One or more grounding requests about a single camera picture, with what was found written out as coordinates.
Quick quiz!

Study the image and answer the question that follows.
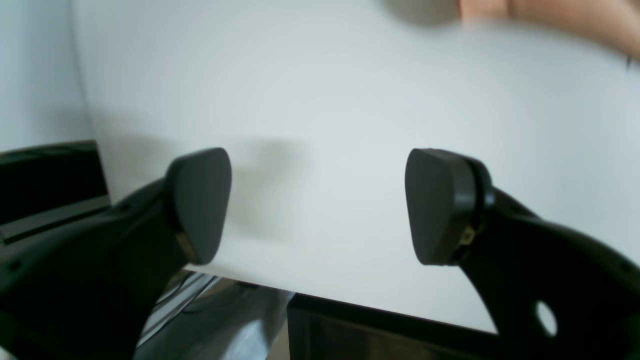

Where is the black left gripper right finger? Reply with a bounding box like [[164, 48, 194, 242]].
[[405, 148, 640, 360]]

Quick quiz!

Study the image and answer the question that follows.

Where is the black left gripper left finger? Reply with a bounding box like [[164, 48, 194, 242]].
[[0, 147, 233, 360]]

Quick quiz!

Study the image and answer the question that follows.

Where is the peach t-shirt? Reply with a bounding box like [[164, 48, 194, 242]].
[[457, 0, 640, 62]]

